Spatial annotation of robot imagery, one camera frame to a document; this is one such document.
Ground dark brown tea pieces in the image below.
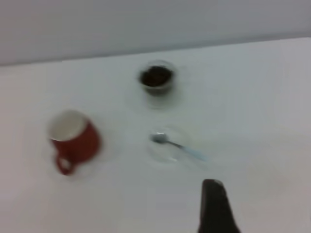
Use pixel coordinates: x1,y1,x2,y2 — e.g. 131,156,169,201
139,65,173,94

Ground clear glass lid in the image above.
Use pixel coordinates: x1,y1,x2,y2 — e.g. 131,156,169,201
145,125,192,165

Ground red ceramic mug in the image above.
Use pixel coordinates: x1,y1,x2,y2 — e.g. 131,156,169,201
47,109,102,176

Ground clear double-wall glass cup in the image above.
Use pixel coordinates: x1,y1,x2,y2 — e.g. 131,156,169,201
132,59,180,110

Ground metal spoon light blue handle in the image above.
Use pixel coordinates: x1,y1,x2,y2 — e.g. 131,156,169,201
149,133,209,162

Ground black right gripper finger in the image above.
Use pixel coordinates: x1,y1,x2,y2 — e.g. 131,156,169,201
198,179,242,233

